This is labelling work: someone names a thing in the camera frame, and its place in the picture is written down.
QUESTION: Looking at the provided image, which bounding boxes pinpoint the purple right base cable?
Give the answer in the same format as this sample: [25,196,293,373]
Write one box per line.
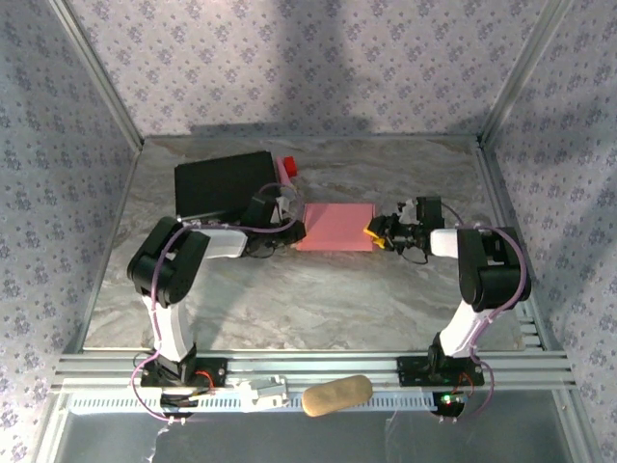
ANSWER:
[441,356,494,425]

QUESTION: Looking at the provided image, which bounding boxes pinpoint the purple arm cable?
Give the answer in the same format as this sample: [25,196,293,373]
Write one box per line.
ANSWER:
[149,182,305,339]
[441,201,527,361]

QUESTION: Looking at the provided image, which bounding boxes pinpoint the aluminium corner post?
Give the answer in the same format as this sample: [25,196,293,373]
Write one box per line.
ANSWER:
[479,0,574,142]
[47,0,146,150]

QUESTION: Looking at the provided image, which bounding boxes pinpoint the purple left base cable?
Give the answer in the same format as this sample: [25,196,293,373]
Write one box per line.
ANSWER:
[130,354,192,426]

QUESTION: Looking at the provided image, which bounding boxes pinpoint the black flat box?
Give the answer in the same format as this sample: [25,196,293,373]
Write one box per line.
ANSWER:
[174,150,276,223]

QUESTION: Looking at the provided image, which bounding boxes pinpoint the tan oval pad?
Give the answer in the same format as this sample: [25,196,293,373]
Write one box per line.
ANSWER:
[302,374,374,419]

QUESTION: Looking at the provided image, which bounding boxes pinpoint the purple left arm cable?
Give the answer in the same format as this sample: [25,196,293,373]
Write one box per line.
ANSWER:
[149,182,305,339]

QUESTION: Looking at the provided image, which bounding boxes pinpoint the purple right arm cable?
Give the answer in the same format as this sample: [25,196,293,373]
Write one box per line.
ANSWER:
[441,201,527,361]

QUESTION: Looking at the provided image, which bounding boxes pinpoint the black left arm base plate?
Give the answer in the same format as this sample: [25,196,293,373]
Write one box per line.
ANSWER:
[139,356,228,390]

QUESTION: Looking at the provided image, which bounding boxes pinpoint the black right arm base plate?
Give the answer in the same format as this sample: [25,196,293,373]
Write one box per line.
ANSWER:
[395,355,485,387]

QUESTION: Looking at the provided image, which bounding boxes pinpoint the white plastic connector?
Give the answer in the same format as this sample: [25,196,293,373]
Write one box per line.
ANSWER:
[239,375,290,414]

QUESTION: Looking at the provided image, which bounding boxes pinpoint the black board with wires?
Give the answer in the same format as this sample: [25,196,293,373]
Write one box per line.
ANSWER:
[159,393,199,419]

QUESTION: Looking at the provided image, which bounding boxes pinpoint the black board with LED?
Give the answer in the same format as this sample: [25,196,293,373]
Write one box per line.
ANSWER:
[433,391,467,416]

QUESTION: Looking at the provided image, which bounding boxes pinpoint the pink sheet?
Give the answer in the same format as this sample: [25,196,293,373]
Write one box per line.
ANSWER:
[295,202,377,253]

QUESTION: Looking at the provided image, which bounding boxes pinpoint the aluminium frame rail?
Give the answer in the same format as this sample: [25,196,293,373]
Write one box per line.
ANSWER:
[50,349,579,393]

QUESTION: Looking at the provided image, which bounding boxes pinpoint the white slotted cable duct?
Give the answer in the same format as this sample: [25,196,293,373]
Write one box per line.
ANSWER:
[69,390,464,414]

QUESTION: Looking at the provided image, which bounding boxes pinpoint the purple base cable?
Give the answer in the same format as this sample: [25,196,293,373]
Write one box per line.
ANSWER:
[130,354,192,426]
[441,356,494,425]

